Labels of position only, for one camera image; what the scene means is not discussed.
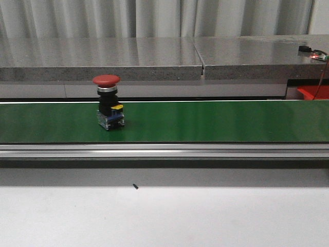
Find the red mushroom push button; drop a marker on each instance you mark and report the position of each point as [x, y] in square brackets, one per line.
[110, 110]

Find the green conveyor belt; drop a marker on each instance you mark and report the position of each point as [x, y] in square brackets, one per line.
[169, 122]

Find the grey stone counter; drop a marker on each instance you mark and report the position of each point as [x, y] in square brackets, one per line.
[261, 67]

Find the red plastic bin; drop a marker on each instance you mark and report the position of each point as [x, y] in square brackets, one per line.
[310, 92]

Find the small sensor circuit board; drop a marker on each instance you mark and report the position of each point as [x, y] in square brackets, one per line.
[314, 53]

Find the white pleated curtain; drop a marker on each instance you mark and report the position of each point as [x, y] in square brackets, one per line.
[127, 19]

